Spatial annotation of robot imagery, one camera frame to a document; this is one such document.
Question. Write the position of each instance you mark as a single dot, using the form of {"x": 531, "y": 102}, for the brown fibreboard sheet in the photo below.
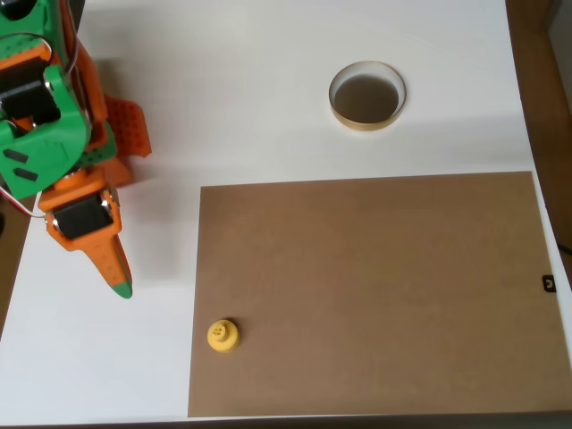
{"x": 366, "y": 295}

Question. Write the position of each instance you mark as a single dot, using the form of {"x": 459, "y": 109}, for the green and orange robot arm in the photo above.
{"x": 40, "y": 129}

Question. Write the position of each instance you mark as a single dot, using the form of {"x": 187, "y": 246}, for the small yellow knob piece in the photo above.
{"x": 222, "y": 337}

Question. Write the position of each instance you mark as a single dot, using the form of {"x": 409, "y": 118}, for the round wooden ring dish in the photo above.
{"x": 366, "y": 98}

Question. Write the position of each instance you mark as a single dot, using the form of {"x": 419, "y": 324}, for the small black clip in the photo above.
{"x": 549, "y": 283}

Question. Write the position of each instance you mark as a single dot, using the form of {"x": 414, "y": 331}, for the orange gripper black servo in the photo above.
{"x": 85, "y": 223}

